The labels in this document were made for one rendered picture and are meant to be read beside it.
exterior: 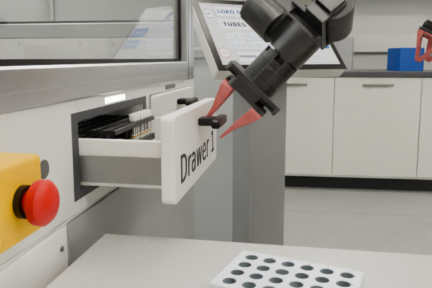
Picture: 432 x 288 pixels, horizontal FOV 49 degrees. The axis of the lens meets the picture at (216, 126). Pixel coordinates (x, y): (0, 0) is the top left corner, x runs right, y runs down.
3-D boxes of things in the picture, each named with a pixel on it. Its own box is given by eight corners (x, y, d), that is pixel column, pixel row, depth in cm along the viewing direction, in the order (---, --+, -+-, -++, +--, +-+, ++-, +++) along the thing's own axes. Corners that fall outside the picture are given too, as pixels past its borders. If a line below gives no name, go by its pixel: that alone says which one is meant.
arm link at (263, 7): (353, -5, 66) (350, 28, 74) (297, -52, 71) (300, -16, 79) (285, 48, 66) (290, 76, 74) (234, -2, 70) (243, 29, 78)
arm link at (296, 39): (320, 34, 66) (329, 45, 71) (288, 4, 69) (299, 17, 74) (285, 70, 68) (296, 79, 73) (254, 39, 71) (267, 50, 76)
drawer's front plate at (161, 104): (193, 130, 120) (193, 87, 118) (159, 153, 91) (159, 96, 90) (186, 130, 120) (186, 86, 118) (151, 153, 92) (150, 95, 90)
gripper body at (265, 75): (227, 68, 76) (260, 34, 75) (273, 113, 76) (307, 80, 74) (221, 69, 70) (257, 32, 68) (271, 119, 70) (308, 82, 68)
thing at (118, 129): (154, 119, 82) (154, 116, 82) (115, 135, 65) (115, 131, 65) (144, 119, 82) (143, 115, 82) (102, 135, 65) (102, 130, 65)
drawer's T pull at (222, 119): (227, 122, 75) (227, 114, 75) (218, 129, 68) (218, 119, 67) (204, 122, 75) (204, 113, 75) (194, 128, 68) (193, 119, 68)
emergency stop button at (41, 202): (65, 218, 43) (63, 175, 43) (41, 234, 39) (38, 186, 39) (34, 216, 44) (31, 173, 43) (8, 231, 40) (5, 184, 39)
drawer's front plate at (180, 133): (216, 157, 87) (216, 98, 85) (175, 206, 59) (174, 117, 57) (207, 157, 87) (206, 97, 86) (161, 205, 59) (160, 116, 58)
